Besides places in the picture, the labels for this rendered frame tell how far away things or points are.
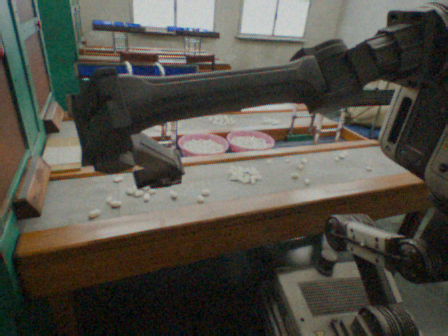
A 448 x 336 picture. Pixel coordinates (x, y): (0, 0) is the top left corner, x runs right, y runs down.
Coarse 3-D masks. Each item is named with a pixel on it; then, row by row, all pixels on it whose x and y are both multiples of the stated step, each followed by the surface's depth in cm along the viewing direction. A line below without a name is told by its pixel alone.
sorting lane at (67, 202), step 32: (256, 160) 147; (320, 160) 154; (352, 160) 157; (384, 160) 161; (64, 192) 110; (96, 192) 112; (160, 192) 115; (192, 192) 117; (224, 192) 119; (256, 192) 121; (32, 224) 94; (64, 224) 95
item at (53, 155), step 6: (48, 150) 130; (54, 150) 130; (60, 150) 131; (66, 150) 131; (72, 150) 132; (78, 150) 132; (48, 156) 125; (54, 156) 125; (60, 156) 126; (66, 156) 126; (72, 156) 127; (78, 156) 127; (48, 162) 121; (54, 162) 121; (60, 162) 121; (66, 162) 122; (72, 162) 122; (78, 162) 123
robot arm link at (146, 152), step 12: (132, 144) 44; (144, 144) 50; (156, 144) 58; (96, 156) 39; (108, 156) 39; (120, 156) 40; (132, 156) 45; (144, 156) 53; (156, 156) 57; (168, 156) 65; (96, 168) 39; (108, 168) 41; (120, 168) 43; (156, 168) 66; (168, 168) 69; (180, 168) 75
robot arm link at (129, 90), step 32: (288, 64) 44; (96, 96) 34; (128, 96) 34; (160, 96) 35; (192, 96) 37; (224, 96) 39; (256, 96) 41; (288, 96) 45; (320, 96) 46; (352, 96) 46; (96, 128) 35; (128, 128) 33
